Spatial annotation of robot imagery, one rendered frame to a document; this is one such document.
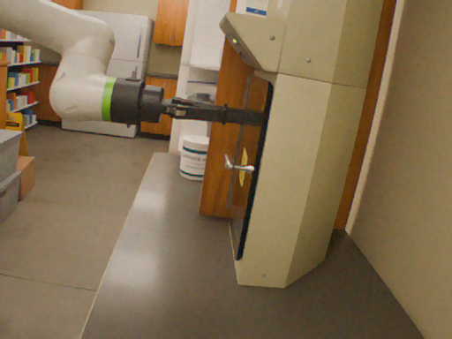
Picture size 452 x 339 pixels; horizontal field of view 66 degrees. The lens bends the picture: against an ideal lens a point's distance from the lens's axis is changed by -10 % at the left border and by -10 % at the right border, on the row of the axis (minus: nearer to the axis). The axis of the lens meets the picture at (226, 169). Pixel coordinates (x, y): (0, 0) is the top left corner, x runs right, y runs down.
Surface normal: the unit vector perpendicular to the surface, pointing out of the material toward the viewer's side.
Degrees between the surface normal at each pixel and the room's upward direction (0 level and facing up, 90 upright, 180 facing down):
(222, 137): 90
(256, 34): 90
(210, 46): 93
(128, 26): 90
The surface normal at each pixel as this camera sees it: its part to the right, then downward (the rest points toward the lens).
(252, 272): 0.06, 0.30
